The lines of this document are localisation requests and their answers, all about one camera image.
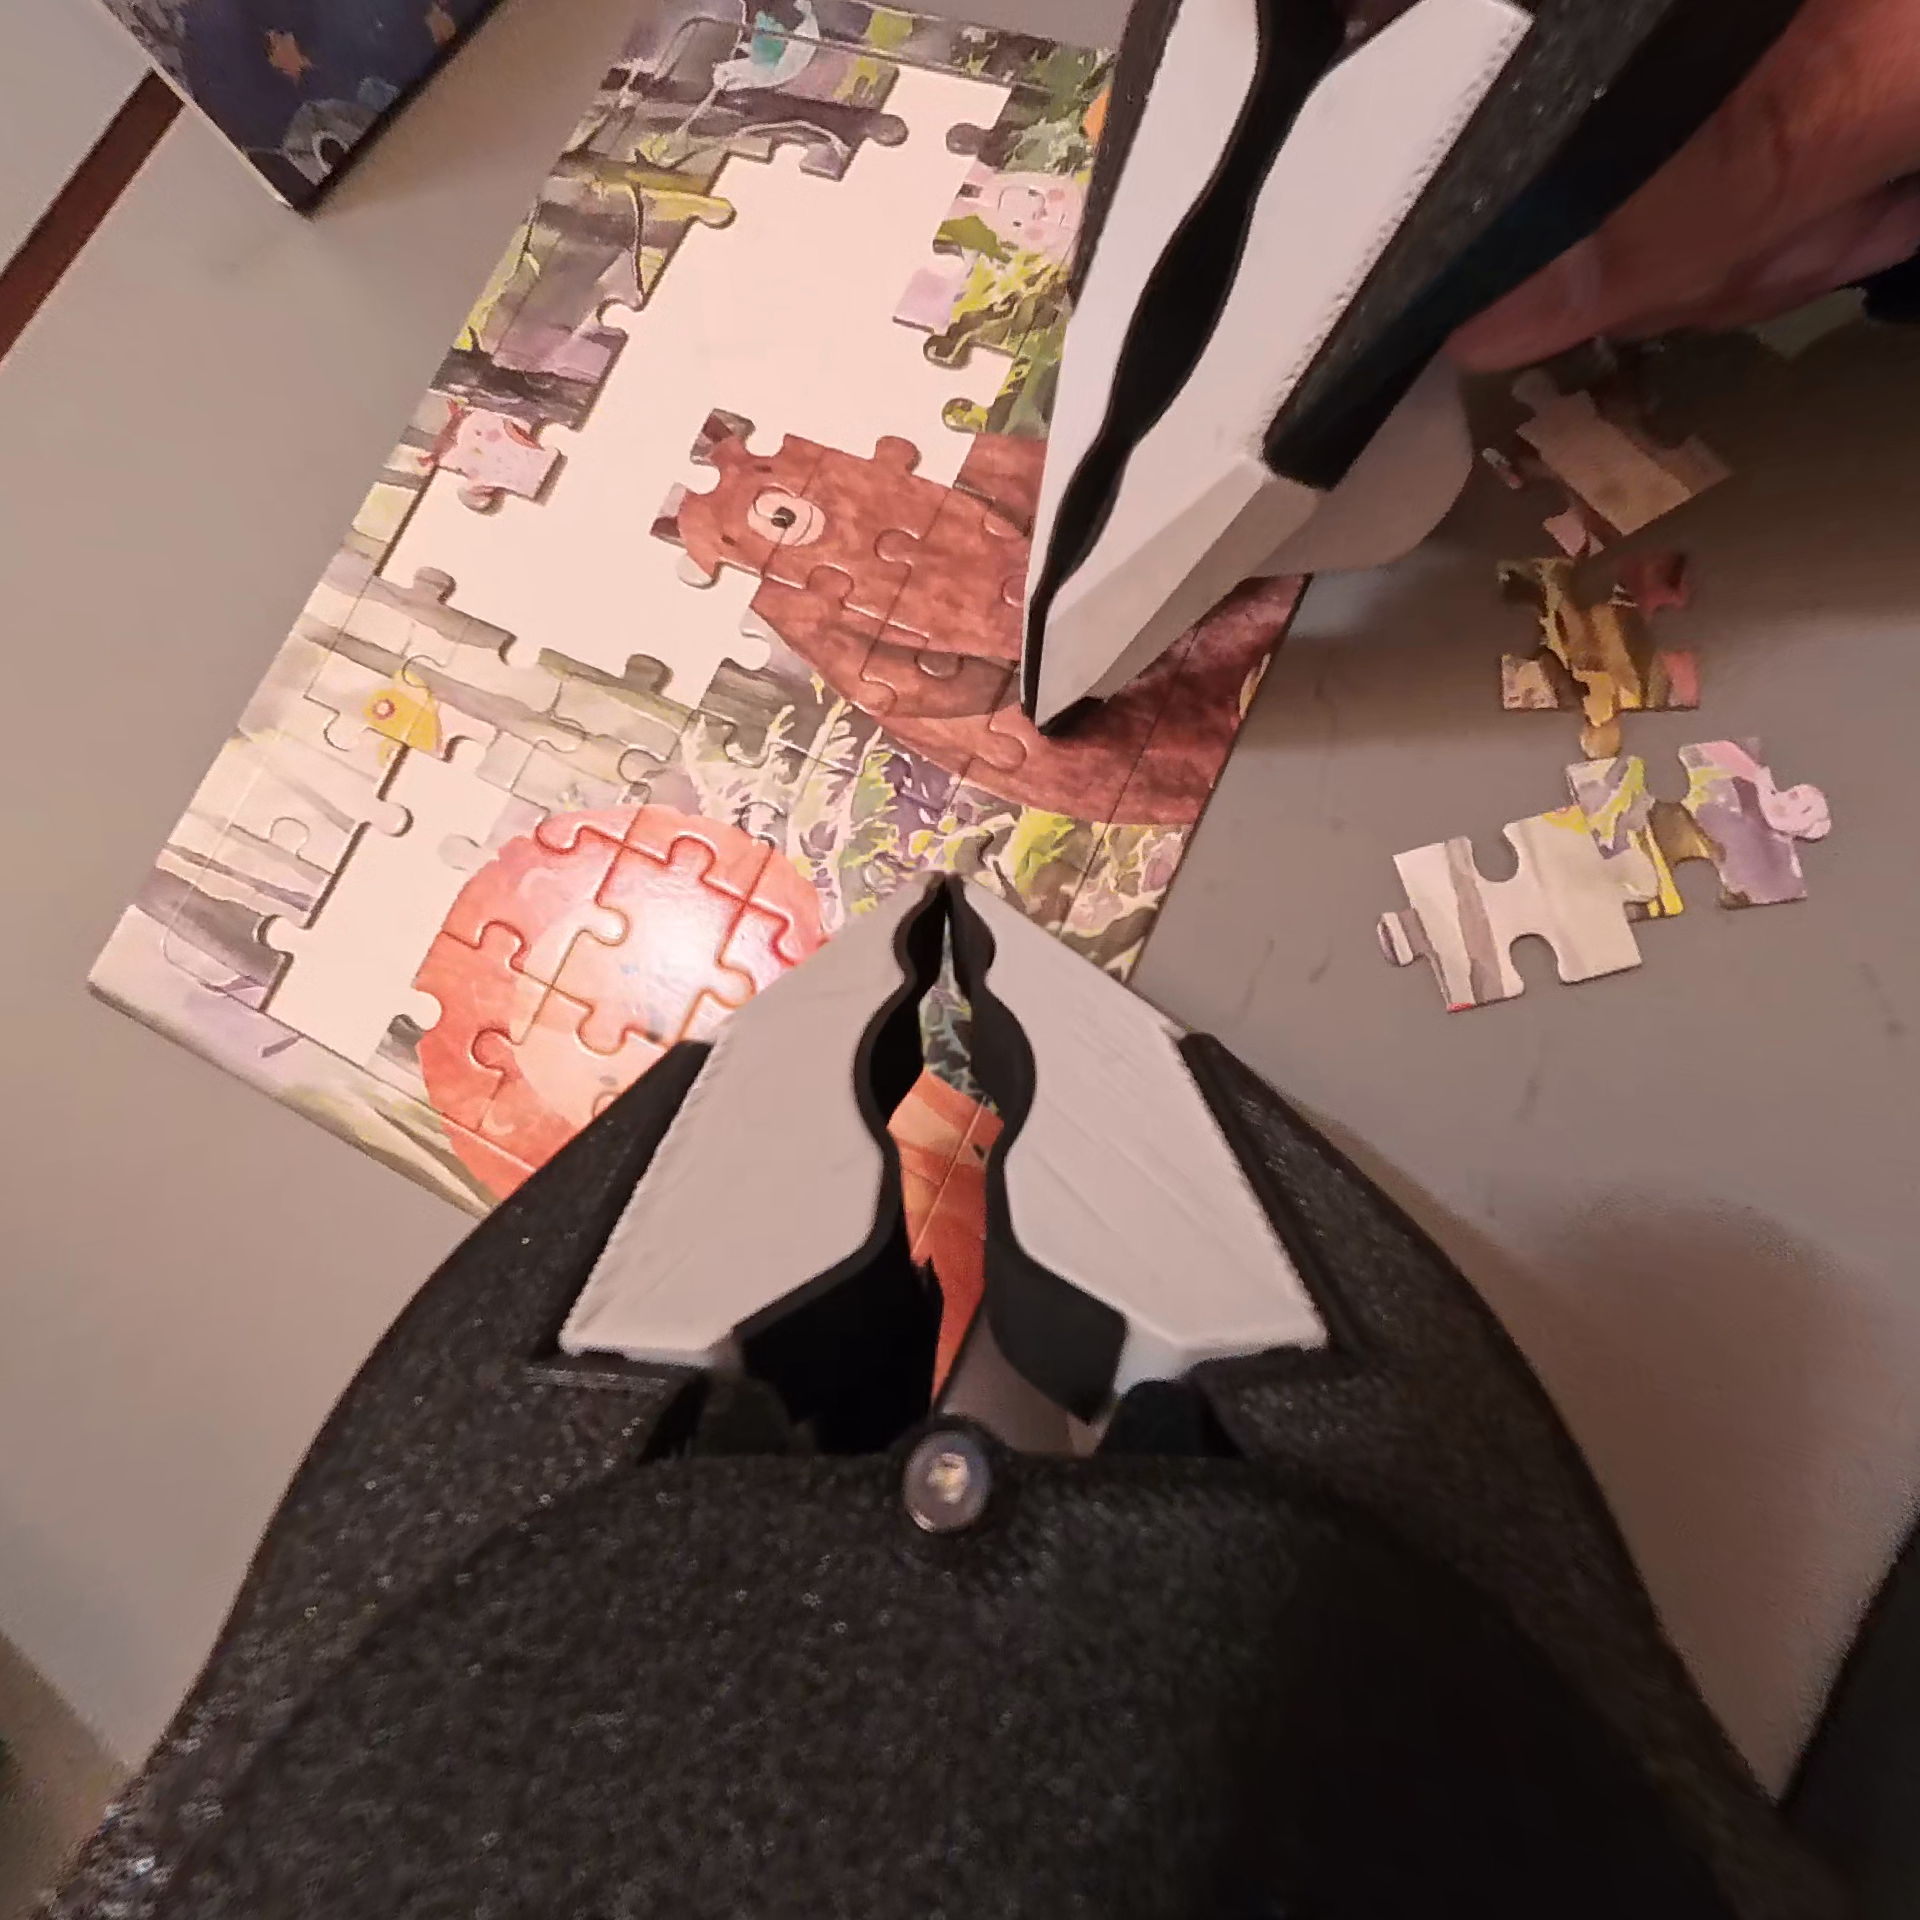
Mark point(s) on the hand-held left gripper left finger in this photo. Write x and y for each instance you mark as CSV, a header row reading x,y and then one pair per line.
x,y
740,1197

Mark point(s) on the large white grey puzzle piece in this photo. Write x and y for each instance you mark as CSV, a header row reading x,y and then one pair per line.
x,y
1519,912

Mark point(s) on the grey desk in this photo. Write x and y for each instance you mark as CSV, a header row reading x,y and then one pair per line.
x,y
1496,1197

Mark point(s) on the purple pink puzzle piece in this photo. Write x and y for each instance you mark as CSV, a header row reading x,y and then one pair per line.
x,y
1748,825

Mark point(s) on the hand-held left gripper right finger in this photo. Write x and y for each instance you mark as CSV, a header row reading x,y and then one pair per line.
x,y
1158,1197

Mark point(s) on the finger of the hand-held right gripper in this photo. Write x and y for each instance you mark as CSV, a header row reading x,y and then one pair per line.
x,y
1350,224
1110,346

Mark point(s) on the forest animal jigsaw puzzle board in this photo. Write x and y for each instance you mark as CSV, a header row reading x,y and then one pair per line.
x,y
823,224

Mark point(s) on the pale cream puzzle piece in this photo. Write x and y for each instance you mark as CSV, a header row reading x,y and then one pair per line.
x,y
1627,443

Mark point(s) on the small yellow grey puzzle piece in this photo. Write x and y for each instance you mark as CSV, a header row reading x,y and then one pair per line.
x,y
1627,814

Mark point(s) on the yellow red puzzle piece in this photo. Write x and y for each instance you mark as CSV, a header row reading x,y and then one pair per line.
x,y
1599,644

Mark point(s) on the person's right hand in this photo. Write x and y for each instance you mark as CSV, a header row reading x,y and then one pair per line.
x,y
1773,162

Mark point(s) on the dark blue illustrated puzzle box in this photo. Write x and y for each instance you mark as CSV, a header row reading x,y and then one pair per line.
x,y
305,91

